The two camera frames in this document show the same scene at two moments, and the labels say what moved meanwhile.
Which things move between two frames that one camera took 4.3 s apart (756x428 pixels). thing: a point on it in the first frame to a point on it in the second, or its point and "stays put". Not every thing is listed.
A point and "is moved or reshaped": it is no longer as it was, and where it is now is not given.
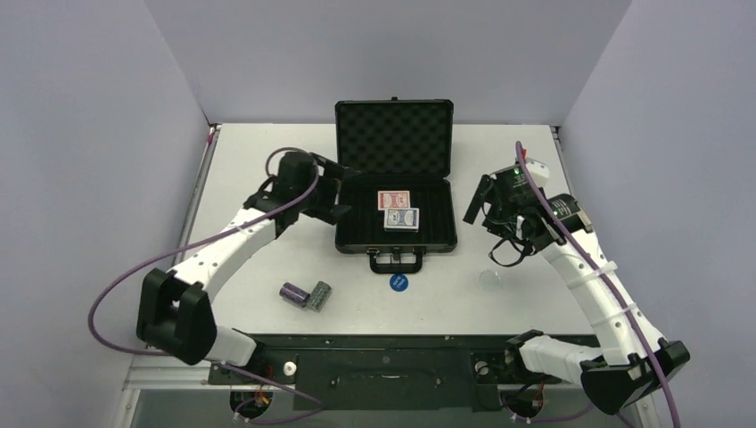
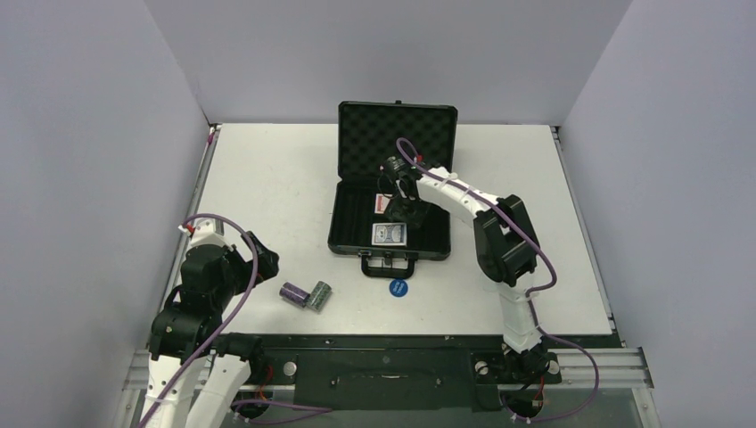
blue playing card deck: (405, 219) is moved or reshaped
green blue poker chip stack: (318, 296) stays put
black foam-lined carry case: (403, 201) stays put
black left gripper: (332, 212) to (267, 261)
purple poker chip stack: (294, 294) stays put
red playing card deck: (397, 199) is moved or reshaped
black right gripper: (488, 199) to (405, 200)
